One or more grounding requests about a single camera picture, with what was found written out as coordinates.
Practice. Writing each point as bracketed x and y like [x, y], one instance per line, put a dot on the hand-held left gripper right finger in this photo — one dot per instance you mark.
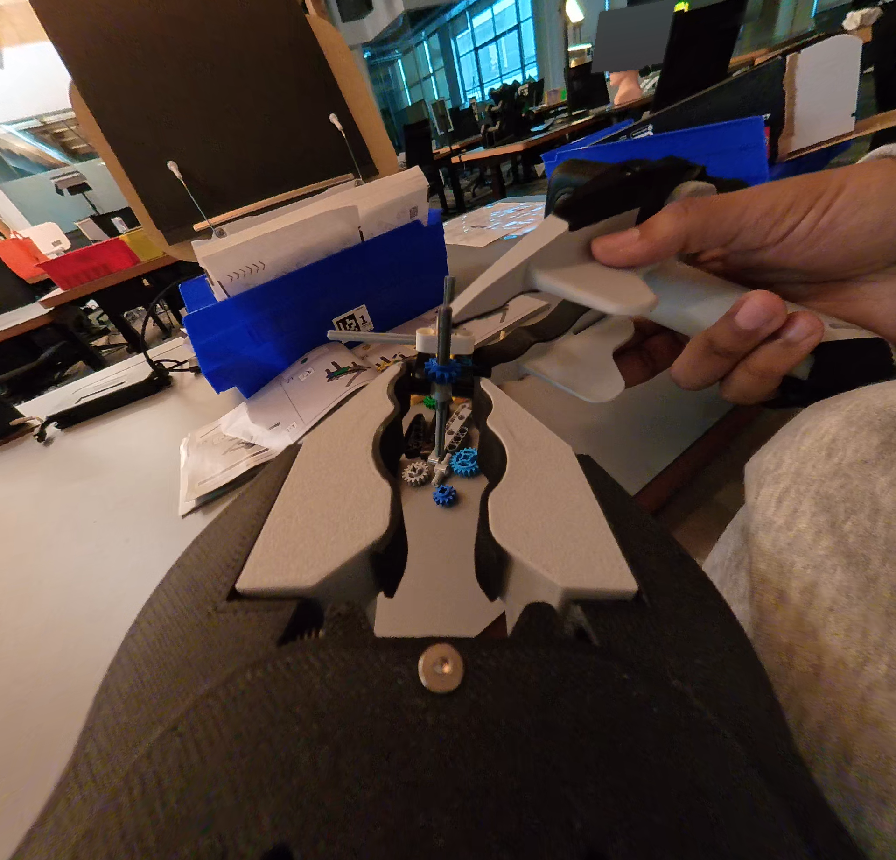
[560, 524]

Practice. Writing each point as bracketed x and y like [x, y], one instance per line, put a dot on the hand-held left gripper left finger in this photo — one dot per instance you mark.
[322, 517]

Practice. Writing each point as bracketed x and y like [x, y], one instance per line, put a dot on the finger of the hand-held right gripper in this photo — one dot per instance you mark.
[546, 265]
[581, 363]

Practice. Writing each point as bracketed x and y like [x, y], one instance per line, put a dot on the long grey lego axle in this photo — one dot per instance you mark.
[446, 300]

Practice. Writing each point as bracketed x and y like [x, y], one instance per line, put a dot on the white short lego beam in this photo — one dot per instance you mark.
[462, 343]

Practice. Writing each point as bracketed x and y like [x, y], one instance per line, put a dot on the black lego gear assembly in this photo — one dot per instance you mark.
[430, 371]

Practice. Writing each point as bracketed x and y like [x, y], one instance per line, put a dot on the grey lego gear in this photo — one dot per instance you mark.
[415, 473]

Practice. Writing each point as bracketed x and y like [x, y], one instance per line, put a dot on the large blue lego gear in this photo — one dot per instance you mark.
[464, 463]

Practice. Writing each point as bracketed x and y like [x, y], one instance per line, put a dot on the small blue lego gear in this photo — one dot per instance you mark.
[445, 496]

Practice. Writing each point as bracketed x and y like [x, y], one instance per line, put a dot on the lego instruction booklet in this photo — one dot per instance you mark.
[315, 398]

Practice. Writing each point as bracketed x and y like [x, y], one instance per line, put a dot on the grey lego axle connector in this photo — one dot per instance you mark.
[439, 469]

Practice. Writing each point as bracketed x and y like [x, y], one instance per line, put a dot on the light grey lego beam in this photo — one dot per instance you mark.
[460, 426]

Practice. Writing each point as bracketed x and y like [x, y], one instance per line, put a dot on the person's right hand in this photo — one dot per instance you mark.
[805, 244]

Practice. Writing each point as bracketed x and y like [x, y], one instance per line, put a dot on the loose paper sheets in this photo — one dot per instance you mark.
[490, 226]

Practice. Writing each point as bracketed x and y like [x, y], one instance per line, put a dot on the blue plastic bin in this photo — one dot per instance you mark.
[280, 328]
[721, 145]

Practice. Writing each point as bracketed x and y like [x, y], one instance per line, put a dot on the row of office desks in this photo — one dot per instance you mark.
[504, 147]

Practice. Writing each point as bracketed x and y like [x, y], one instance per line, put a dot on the computer monitor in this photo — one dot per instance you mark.
[707, 40]

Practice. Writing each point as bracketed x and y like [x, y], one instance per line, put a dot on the cardboard panel with white sheet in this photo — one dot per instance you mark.
[826, 82]

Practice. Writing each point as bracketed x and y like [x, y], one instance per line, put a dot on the black flat device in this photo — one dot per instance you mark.
[126, 391]

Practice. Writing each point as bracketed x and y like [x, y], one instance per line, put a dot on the white papers stack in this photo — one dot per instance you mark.
[294, 244]

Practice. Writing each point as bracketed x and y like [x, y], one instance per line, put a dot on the thin white-tipped rod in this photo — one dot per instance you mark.
[334, 120]
[172, 167]

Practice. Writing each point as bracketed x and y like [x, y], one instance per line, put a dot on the yellow plastic bin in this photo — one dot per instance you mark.
[143, 244]

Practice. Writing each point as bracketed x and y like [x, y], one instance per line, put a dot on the red plastic bin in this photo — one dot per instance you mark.
[91, 265]

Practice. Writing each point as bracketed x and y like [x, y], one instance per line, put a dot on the orange bag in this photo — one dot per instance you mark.
[21, 258]

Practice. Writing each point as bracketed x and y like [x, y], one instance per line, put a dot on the brown board with black panel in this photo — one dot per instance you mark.
[196, 68]

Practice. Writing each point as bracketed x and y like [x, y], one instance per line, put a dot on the white device on tripod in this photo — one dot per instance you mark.
[70, 184]

